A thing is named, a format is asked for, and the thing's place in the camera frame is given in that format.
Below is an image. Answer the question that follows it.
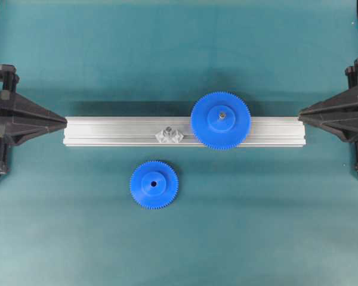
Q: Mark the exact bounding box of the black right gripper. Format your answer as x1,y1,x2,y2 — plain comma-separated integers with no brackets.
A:
298,58,358,174

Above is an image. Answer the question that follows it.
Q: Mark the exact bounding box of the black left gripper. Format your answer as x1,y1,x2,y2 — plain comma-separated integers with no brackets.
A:
0,65,67,177

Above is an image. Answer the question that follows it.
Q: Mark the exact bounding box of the small blue gear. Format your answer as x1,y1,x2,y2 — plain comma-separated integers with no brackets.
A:
129,161,179,210

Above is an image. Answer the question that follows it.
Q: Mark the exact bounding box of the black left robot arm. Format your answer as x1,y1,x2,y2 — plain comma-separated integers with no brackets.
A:
0,64,67,177

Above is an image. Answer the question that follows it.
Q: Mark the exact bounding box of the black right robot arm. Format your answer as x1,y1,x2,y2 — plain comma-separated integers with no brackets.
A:
298,1,358,174

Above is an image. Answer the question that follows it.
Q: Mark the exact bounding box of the large blue gear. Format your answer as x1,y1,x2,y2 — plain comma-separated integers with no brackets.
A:
190,91,252,150

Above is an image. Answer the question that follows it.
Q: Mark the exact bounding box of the silver aluminium extrusion rail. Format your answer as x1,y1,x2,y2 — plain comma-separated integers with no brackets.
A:
63,117,306,147

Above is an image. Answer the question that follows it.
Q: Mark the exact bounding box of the clear shaft mounting bracket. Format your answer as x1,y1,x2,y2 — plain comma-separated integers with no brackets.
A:
155,126,184,144

